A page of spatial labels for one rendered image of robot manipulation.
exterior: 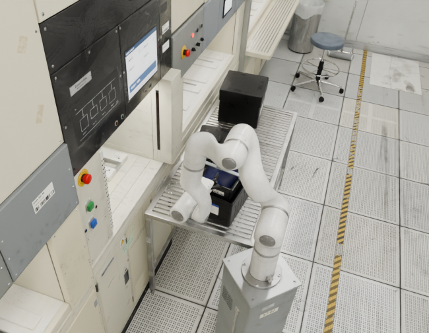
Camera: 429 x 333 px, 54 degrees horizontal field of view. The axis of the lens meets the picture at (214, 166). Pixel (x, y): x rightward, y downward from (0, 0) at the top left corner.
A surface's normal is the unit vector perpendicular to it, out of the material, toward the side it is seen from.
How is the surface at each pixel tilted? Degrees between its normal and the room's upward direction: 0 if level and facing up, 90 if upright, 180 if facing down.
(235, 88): 0
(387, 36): 90
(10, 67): 90
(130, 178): 0
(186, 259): 0
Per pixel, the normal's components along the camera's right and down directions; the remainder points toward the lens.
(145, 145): -0.32, 0.61
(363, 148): 0.07, -0.75
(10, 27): 0.95, 0.26
